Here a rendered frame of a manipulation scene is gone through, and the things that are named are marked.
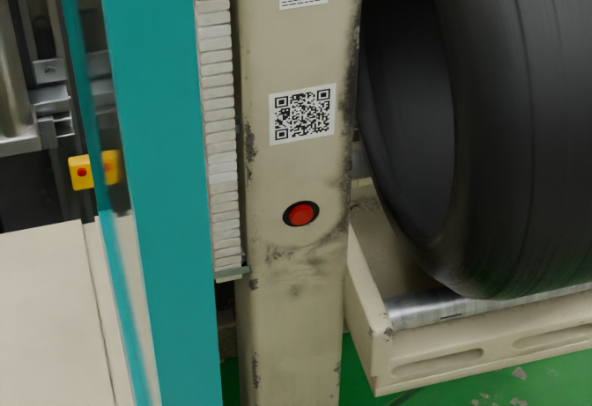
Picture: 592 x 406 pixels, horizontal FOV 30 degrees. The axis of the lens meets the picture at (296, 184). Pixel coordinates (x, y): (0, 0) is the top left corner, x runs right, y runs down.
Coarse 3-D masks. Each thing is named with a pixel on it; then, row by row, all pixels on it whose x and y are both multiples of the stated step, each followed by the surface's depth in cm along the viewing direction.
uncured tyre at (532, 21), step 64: (384, 0) 158; (448, 0) 111; (512, 0) 106; (576, 0) 106; (384, 64) 160; (448, 64) 113; (512, 64) 106; (576, 64) 106; (384, 128) 158; (448, 128) 161; (512, 128) 108; (576, 128) 108; (384, 192) 147; (448, 192) 156; (512, 192) 111; (576, 192) 111; (448, 256) 126; (512, 256) 117; (576, 256) 119
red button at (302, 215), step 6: (300, 204) 132; (306, 204) 132; (294, 210) 132; (300, 210) 131; (306, 210) 132; (312, 210) 132; (294, 216) 132; (300, 216) 132; (306, 216) 132; (312, 216) 133; (294, 222) 133; (300, 222) 133; (306, 222) 133
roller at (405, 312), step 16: (432, 288) 143; (448, 288) 143; (576, 288) 145; (384, 304) 141; (400, 304) 141; (416, 304) 141; (432, 304) 141; (448, 304) 141; (464, 304) 142; (480, 304) 142; (496, 304) 143; (512, 304) 144; (400, 320) 140; (416, 320) 141; (432, 320) 142
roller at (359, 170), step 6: (354, 150) 161; (360, 150) 161; (354, 156) 160; (360, 156) 160; (354, 162) 160; (360, 162) 160; (354, 168) 160; (360, 168) 160; (366, 168) 160; (354, 174) 160; (360, 174) 161; (366, 174) 161
